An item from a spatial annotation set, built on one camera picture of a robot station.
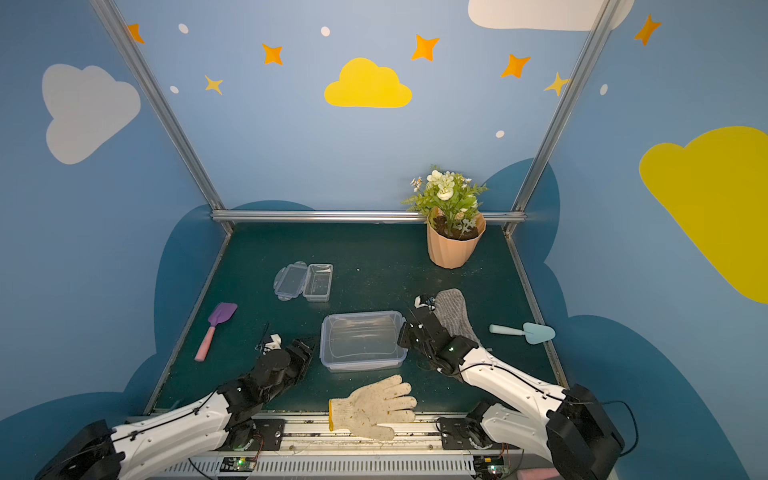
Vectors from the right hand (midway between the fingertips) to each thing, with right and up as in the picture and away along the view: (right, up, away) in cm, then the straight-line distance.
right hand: (405, 325), depth 85 cm
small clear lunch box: (-30, +10, +20) cm, 38 cm away
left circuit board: (-42, -30, -14) cm, 53 cm away
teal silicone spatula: (+42, -4, +9) cm, 43 cm away
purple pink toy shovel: (+30, -30, -17) cm, 46 cm away
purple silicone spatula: (-59, +2, +11) cm, 60 cm away
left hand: (-23, -6, -1) cm, 24 cm away
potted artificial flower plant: (+14, +37, +6) cm, 40 cm away
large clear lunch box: (-13, -6, +6) cm, 16 cm away
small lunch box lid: (-40, +11, +20) cm, 46 cm away
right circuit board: (+19, -31, -13) cm, 39 cm away
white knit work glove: (-10, -20, -6) cm, 23 cm away
